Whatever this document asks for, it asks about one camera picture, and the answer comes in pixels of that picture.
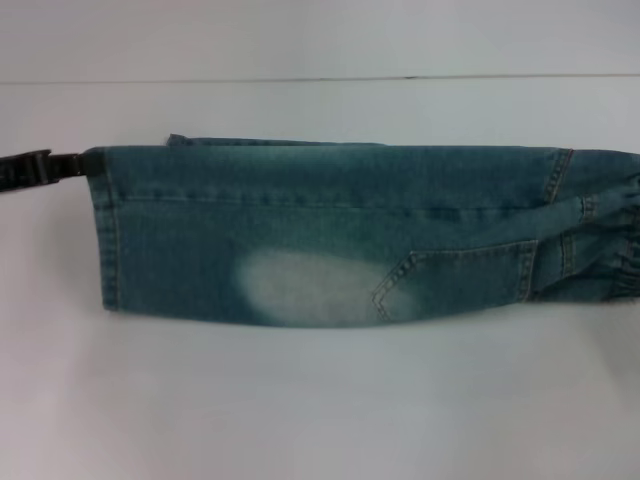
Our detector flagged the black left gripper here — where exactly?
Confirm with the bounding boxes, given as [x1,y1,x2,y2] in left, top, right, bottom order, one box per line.
[0,148,104,187]

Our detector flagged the blue denim shorts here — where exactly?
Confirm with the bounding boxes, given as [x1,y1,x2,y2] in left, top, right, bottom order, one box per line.
[85,132,640,331]

